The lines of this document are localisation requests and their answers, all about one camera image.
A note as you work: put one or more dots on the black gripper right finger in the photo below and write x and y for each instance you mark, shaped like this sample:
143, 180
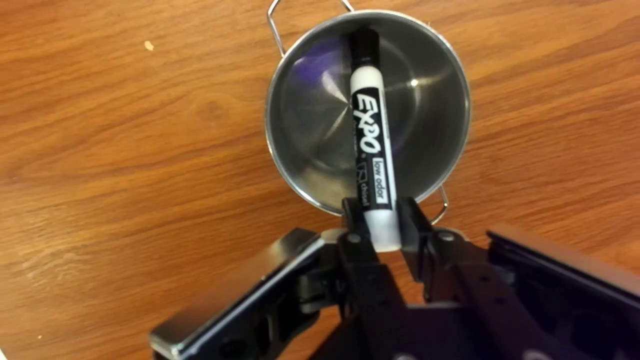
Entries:
531, 298

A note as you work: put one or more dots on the small steel cup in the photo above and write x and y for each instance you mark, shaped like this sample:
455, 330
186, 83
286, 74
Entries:
306, 118

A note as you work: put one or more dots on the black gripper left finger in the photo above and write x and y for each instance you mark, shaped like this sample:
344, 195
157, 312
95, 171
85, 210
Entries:
258, 308

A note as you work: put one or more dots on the wooden desk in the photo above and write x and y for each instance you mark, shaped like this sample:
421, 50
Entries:
134, 173

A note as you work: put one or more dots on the black white Expo marker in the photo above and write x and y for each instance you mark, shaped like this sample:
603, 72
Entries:
375, 165

